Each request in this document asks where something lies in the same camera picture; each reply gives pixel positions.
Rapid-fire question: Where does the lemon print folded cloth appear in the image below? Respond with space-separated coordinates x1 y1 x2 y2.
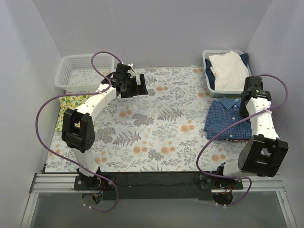
55 95 90 132

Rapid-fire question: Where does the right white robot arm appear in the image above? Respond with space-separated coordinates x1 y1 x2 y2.
215 76 288 189

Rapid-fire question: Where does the floral patterned table mat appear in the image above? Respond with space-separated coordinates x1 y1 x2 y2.
45 66 266 172

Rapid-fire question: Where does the aluminium frame rail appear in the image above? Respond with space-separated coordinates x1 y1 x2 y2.
29 172 83 193

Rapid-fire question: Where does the left white plastic basket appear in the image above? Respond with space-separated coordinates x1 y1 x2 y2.
55 54 115 93

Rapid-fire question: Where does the white folded shirt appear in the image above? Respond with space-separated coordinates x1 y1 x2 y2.
208 51 250 92

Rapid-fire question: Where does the red black plaid shirt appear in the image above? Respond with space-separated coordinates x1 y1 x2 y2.
225 139 249 143

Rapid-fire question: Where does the right white plastic basket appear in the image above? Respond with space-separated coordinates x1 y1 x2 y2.
202 50 251 98

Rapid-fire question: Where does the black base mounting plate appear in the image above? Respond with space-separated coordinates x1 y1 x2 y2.
73 171 244 201

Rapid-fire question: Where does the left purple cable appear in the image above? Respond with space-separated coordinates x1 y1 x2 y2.
35 51 119 212

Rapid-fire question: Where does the blue checkered long sleeve shirt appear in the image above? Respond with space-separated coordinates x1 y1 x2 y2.
204 97 252 141

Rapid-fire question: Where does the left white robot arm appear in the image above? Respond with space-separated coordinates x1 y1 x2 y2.
61 63 148 190

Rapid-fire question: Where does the white plastic basket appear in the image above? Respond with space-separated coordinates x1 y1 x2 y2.
202 50 251 98
55 54 115 93

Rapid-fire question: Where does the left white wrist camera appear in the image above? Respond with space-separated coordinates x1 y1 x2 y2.
127 64 135 78

